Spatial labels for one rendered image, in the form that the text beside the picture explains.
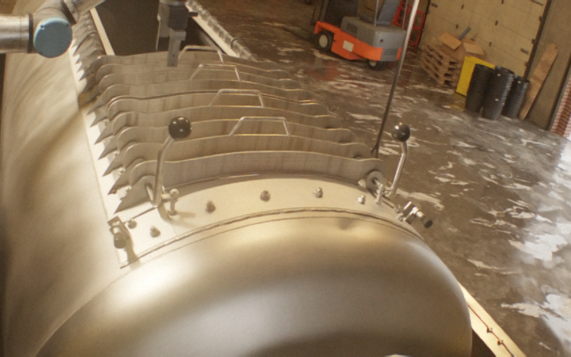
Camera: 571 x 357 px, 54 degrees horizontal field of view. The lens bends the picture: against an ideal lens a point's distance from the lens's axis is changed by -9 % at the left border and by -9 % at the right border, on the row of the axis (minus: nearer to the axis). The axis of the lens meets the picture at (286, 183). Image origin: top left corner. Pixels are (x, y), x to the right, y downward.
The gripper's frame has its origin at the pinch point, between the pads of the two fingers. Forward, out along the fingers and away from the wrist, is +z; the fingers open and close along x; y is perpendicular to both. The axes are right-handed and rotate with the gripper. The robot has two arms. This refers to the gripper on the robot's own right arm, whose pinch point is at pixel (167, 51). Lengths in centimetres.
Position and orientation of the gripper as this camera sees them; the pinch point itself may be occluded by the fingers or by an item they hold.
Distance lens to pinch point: 161.7
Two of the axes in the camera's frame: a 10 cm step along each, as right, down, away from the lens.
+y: 9.0, -0.2, 4.3
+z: -2.0, 8.7, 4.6
